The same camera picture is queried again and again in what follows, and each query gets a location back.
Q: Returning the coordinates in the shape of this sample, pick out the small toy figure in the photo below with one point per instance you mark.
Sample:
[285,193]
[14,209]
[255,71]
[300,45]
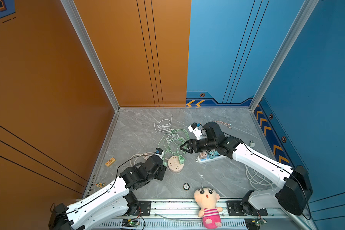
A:
[100,185]

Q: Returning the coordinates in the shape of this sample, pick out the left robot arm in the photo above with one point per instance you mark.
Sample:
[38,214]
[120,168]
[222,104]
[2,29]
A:
[115,199]

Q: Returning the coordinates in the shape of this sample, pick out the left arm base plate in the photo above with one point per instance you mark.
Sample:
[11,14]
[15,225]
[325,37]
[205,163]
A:
[144,208]

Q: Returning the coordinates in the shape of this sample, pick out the white blue power strip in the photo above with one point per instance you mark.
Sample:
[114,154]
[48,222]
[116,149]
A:
[208,160]

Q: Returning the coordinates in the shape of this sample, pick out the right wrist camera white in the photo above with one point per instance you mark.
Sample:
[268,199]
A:
[197,130]

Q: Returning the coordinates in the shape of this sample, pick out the black poker chip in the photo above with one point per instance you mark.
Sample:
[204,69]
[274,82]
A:
[186,186]

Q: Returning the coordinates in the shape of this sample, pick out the plush doll pink dress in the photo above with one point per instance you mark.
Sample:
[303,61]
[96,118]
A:
[207,198]

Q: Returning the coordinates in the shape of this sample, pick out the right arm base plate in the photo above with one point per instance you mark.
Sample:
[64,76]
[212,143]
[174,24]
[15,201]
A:
[238,208]

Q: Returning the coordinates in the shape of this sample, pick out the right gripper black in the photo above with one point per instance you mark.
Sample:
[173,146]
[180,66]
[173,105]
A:
[190,142]

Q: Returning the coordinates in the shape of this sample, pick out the small wooden block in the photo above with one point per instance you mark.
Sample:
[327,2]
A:
[110,162]

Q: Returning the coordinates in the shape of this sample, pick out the left green circuit board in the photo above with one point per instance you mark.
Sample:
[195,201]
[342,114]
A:
[129,224]

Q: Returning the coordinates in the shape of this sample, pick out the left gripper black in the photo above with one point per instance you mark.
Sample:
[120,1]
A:
[163,169]

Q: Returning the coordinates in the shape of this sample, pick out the aluminium front rail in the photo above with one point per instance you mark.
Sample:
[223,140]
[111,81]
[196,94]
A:
[182,214]

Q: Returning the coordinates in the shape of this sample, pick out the teal charger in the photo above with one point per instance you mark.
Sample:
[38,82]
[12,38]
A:
[211,153]

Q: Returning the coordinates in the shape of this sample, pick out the green circuit board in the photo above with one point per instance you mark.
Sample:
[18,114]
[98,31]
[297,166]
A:
[129,224]
[254,224]

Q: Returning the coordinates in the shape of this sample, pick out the right green circuit board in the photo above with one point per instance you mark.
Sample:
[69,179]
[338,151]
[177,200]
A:
[254,224]

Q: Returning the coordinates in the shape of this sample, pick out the white three-pin plug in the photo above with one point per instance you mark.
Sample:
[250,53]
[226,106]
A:
[251,144]

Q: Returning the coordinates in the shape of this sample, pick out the pink charger adapter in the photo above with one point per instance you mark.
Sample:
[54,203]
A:
[203,155]

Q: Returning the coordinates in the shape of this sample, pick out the round pink power socket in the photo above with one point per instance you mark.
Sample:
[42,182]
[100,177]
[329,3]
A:
[174,164]

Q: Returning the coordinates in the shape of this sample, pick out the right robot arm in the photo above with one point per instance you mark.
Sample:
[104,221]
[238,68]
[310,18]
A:
[291,186]

